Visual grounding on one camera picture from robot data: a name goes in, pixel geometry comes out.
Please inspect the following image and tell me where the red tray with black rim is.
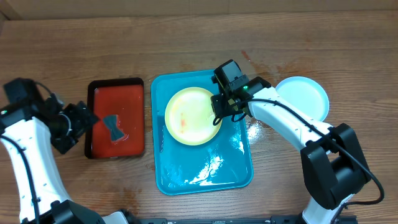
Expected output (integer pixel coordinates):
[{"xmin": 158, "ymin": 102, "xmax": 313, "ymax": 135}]
[{"xmin": 85, "ymin": 78, "xmax": 145, "ymax": 159}]

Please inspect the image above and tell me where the yellow plate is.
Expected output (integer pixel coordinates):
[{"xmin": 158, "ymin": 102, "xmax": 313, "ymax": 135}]
[{"xmin": 164, "ymin": 87, "xmax": 221, "ymax": 146}]

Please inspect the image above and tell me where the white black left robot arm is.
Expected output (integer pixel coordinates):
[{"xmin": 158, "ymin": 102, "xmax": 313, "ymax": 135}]
[{"xmin": 1, "ymin": 99, "xmax": 105, "ymax": 223}]

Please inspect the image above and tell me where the light blue plate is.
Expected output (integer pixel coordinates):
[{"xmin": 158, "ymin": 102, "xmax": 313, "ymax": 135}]
[{"xmin": 276, "ymin": 77, "xmax": 330, "ymax": 121}]

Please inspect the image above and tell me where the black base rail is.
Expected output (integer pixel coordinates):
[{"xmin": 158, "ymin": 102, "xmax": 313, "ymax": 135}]
[{"xmin": 105, "ymin": 210, "xmax": 358, "ymax": 224}]

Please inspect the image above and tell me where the orange sponge with dark scourer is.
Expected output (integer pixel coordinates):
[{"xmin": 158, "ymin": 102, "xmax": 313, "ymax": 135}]
[{"xmin": 103, "ymin": 114, "xmax": 127, "ymax": 144}]

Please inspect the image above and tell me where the teal plastic tray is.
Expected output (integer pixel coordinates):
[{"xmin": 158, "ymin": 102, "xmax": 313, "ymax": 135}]
[{"xmin": 150, "ymin": 70, "xmax": 254, "ymax": 195}]

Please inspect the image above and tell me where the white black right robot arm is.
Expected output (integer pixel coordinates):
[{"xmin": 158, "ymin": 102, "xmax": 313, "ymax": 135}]
[{"xmin": 211, "ymin": 75, "xmax": 374, "ymax": 223}]

